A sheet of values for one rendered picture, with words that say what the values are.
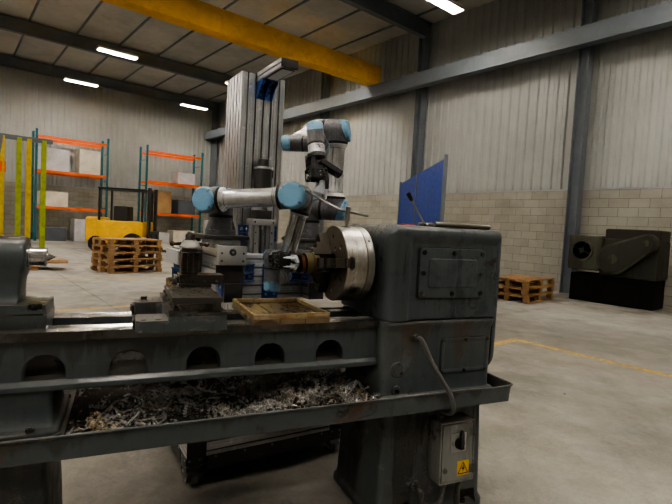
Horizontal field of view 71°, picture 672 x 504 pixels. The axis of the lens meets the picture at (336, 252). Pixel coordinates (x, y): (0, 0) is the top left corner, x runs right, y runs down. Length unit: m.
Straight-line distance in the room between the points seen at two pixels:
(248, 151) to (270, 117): 0.24
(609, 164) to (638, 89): 1.63
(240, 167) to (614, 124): 10.66
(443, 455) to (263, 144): 1.77
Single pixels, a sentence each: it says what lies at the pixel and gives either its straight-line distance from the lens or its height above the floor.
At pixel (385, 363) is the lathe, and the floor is 0.70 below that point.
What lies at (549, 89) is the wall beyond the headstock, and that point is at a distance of 13.33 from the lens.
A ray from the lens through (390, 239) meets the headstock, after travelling 1.87.
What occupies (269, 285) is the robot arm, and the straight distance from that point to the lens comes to 2.14.
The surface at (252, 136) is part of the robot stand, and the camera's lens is 2.64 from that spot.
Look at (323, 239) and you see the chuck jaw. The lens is 2.00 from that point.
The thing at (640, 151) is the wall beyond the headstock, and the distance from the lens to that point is 12.16.
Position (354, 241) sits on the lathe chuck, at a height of 1.18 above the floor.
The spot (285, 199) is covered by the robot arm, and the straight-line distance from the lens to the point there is 2.07.
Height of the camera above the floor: 1.23
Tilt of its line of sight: 3 degrees down
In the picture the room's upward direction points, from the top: 3 degrees clockwise
